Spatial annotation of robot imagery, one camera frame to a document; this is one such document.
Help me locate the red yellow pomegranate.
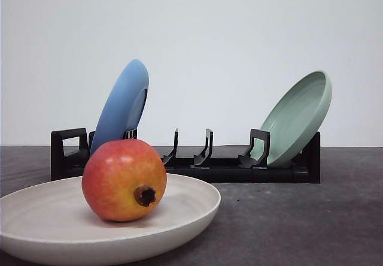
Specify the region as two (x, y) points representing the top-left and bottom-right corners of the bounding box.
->
(82, 139), (167, 222)

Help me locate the white plate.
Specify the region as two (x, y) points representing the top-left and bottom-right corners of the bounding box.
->
(0, 174), (221, 266)

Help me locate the blue plate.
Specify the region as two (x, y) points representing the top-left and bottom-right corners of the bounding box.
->
(90, 59), (149, 154)

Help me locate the green plate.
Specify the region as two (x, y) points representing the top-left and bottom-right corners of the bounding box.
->
(251, 70), (333, 166)

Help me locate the black dish rack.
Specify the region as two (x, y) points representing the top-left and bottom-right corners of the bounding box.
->
(51, 128), (321, 183)

